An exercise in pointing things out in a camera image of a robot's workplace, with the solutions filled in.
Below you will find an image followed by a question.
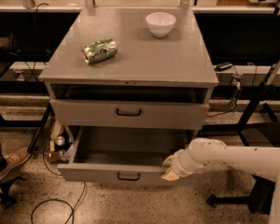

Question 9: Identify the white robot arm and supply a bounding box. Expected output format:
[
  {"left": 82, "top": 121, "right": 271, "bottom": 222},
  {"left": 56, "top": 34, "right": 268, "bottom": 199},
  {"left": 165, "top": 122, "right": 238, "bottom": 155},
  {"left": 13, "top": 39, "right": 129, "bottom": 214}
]
[{"left": 161, "top": 138, "right": 280, "bottom": 224}]

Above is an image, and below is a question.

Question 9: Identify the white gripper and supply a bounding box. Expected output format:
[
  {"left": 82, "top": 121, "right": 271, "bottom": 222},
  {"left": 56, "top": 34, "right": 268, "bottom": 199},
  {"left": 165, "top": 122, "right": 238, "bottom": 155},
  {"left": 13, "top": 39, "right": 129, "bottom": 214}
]
[{"left": 161, "top": 149, "right": 201, "bottom": 181}]

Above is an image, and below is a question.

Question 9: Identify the tan shoe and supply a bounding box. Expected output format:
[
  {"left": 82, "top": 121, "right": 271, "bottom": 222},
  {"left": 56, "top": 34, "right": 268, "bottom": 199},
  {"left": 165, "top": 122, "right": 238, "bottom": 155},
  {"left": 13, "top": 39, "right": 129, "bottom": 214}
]
[{"left": 0, "top": 147, "right": 30, "bottom": 181}]

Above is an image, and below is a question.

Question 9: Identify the black rolling stand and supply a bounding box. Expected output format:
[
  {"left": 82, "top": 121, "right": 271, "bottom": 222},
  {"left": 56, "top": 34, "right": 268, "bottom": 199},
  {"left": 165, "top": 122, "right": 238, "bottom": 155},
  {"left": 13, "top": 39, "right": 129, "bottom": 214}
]
[{"left": 207, "top": 59, "right": 280, "bottom": 214}]

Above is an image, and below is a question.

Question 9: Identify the grey drawer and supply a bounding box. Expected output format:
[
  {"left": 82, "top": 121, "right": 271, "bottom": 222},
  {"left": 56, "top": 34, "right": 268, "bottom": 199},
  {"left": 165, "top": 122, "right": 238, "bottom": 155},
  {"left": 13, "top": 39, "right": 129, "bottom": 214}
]
[
  {"left": 58, "top": 127, "right": 194, "bottom": 186},
  {"left": 50, "top": 99, "right": 209, "bottom": 130}
]

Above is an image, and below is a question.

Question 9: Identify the white ceramic bowl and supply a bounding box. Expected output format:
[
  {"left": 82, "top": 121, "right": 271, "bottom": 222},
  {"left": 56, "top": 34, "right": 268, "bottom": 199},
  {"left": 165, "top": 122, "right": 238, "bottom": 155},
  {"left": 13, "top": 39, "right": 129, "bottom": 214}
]
[{"left": 146, "top": 12, "right": 176, "bottom": 37}]

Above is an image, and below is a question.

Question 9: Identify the grey top drawer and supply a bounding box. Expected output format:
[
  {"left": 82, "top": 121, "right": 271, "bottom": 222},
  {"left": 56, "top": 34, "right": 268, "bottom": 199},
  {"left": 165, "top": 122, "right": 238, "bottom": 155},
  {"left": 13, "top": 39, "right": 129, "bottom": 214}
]
[{"left": 50, "top": 99, "right": 209, "bottom": 130}]

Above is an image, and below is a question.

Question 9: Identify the crushed green soda can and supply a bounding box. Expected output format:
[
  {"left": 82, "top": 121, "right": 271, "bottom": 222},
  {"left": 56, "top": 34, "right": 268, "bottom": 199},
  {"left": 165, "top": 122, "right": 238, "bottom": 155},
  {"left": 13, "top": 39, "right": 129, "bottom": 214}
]
[{"left": 82, "top": 38, "right": 118, "bottom": 64}]

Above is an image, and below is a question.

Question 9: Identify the black office chair base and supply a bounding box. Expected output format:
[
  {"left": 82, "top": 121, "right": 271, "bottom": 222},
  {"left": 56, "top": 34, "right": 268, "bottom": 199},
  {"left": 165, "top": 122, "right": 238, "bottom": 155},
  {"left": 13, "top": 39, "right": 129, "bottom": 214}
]
[{"left": 0, "top": 176, "right": 25, "bottom": 209}]

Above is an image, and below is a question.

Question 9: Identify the small silver can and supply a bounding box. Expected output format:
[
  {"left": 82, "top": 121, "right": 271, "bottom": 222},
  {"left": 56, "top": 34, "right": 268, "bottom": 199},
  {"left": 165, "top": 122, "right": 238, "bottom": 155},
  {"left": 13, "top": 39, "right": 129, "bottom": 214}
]
[{"left": 55, "top": 135, "right": 65, "bottom": 147}]

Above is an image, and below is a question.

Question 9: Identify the black floor cable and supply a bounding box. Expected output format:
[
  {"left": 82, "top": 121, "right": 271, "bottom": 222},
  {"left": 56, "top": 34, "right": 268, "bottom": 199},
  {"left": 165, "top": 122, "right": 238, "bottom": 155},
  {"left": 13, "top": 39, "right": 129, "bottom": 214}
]
[{"left": 30, "top": 152, "right": 88, "bottom": 224}]

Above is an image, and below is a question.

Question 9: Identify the grey drawer cabinet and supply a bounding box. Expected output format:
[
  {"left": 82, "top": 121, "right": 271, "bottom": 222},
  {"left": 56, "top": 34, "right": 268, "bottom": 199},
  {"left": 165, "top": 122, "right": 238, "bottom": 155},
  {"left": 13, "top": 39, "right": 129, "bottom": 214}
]
[{"left": 38, "top": 7, "right": 219, "bottom": 142}]

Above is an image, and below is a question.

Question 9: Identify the black power adapter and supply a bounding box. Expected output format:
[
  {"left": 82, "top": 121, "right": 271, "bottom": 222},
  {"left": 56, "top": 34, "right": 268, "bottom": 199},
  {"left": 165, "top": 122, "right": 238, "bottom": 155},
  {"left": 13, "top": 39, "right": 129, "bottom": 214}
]
[{"left": 215, "top": 62, "right": 232, "bottom": 72}]

